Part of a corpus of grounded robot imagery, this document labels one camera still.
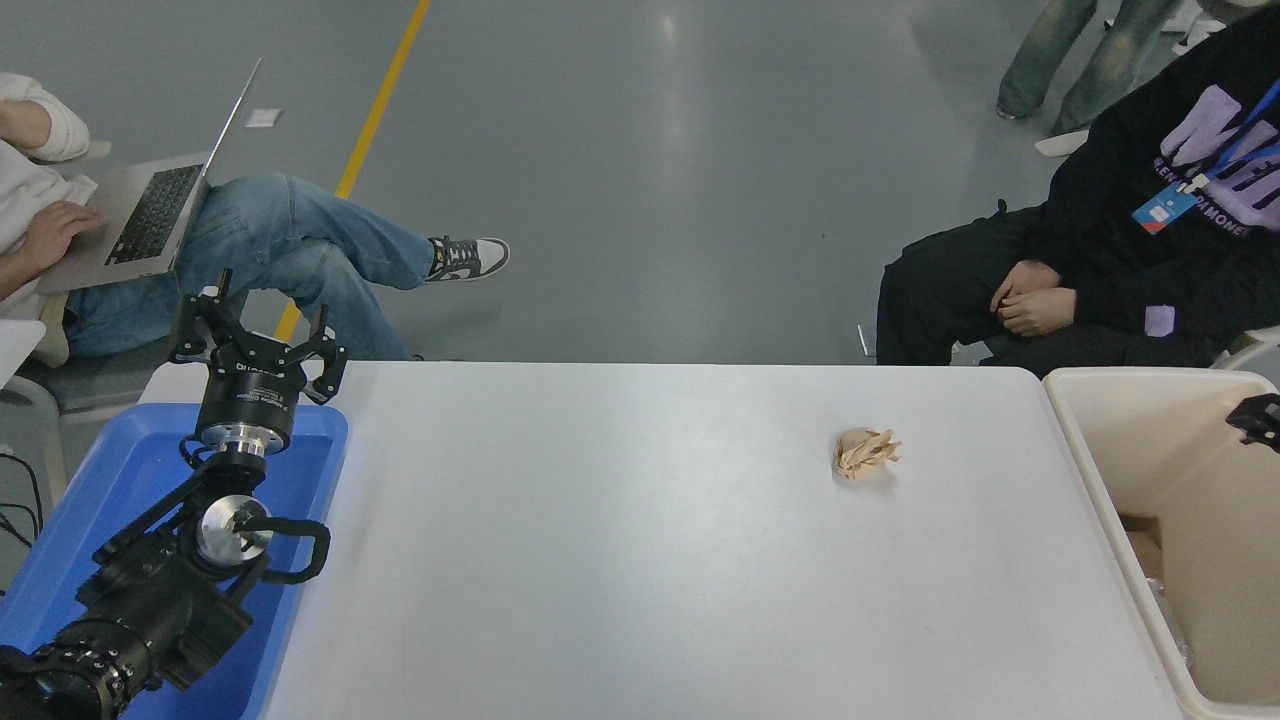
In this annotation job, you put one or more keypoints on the metal floor plate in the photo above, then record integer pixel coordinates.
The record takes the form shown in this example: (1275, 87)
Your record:
(862, 340)

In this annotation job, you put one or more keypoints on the seated person's left hand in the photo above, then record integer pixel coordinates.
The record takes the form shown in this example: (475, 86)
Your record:
(1040, 312)

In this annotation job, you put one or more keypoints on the seated person's right hand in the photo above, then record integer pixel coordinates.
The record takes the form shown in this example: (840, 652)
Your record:
(1025, 278)

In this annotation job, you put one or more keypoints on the grey chair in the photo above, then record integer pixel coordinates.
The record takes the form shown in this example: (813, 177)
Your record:
(100, 380)

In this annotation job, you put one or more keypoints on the blue id badge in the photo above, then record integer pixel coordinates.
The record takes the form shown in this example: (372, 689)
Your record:
(1163, 208)

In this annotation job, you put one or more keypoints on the person in black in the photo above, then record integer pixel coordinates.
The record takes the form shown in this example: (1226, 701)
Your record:
(1100, 200)

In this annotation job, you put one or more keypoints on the silver laptop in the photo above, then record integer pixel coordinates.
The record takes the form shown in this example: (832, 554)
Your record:
(150, 215)

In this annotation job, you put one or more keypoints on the crumpled tan paper ball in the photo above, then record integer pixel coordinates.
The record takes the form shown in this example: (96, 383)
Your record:
(865, 452)

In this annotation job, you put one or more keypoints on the large pale bin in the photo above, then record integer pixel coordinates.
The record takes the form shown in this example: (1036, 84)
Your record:
(1100, 470)

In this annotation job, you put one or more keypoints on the person with laptop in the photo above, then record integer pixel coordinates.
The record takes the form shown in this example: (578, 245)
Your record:
(280, 230)

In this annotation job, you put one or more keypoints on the standing person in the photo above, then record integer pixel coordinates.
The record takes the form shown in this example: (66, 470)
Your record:
(1040, 50)

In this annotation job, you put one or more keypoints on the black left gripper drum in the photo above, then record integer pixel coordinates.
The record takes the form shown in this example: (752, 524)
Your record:
(248, 400)

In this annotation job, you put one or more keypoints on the blue plastic tray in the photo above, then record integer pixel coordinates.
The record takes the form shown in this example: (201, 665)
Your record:
(120, 470)

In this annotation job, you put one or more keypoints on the laptop person's hand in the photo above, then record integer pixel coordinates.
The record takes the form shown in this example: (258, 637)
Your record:
(55, 228)

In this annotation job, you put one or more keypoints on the white chair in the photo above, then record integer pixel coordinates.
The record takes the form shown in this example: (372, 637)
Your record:
(1250, 348)

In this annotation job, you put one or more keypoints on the grey and white shoe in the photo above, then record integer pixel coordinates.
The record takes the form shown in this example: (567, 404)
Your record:
(465, 258)

